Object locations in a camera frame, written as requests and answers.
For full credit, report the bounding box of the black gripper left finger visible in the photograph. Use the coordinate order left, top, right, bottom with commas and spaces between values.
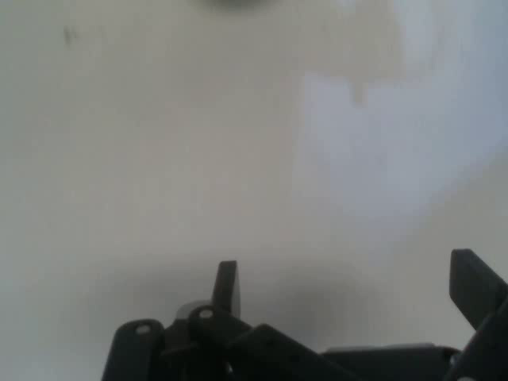
102, 260, 350, 381

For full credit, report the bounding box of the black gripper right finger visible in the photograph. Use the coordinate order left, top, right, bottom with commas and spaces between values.
444, 248, 508, 381

